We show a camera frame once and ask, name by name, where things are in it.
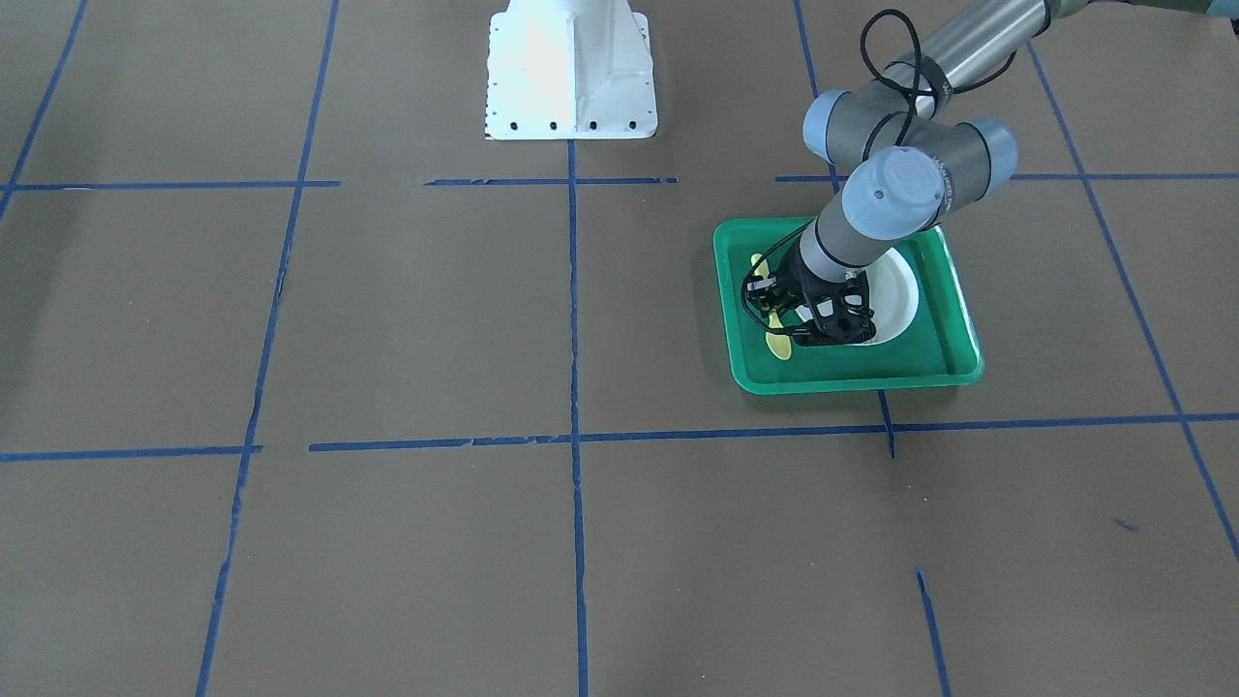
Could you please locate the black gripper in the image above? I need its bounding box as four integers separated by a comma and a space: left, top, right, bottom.
786, 255, 877, 348

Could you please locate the yellow plastic spoon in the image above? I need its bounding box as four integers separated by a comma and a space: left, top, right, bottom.
750, 255, 793, 361

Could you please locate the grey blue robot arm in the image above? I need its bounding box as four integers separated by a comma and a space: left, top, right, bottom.
746, 1, 1085, 345

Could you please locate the white round plate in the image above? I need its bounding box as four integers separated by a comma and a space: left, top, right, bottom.
781, 250, 921, 345

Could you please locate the green plastic tray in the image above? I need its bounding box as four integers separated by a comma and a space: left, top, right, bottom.
712, 217, 985, 396

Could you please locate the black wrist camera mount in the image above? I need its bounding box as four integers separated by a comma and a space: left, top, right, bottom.
738, 274, 804, 334

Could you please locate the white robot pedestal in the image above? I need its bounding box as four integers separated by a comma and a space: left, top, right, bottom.
484, 1, 659, 141

